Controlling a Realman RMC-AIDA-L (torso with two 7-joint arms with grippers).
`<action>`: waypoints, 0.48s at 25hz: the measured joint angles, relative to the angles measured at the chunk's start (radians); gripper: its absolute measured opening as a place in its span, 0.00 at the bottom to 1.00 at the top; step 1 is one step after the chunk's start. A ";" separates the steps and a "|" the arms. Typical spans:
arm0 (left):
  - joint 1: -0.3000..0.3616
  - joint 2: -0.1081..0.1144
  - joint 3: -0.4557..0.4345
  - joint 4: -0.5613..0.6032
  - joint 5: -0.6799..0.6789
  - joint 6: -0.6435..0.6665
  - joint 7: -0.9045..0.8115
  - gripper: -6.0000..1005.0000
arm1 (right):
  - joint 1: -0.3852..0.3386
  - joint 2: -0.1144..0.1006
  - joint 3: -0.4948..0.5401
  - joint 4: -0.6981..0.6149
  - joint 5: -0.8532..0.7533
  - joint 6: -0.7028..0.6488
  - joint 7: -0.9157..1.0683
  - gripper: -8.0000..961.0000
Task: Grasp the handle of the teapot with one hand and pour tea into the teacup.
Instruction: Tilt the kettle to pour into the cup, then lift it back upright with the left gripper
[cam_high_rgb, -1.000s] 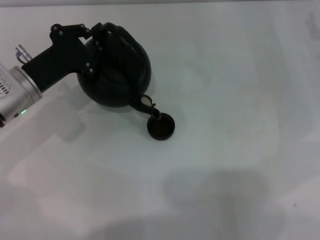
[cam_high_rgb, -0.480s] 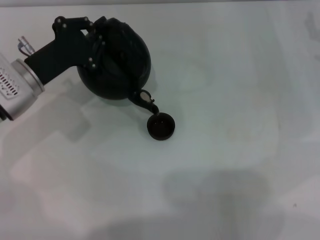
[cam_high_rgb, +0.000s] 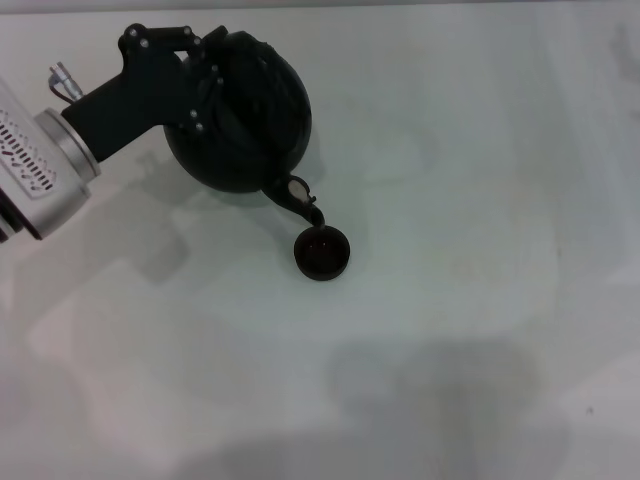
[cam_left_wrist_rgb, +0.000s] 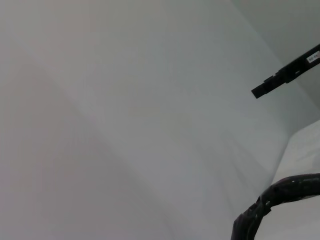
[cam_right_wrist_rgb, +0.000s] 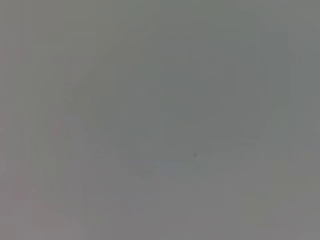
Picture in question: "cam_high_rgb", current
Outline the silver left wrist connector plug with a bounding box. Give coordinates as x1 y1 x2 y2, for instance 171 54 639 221
48 61 87 105

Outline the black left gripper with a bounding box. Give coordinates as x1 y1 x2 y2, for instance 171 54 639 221
62 23 232 164

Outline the small dark teacup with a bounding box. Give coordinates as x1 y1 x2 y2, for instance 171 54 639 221
293 224 352 283

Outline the black round teapot with handle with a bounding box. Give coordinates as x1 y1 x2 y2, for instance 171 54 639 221
163 29 326 229

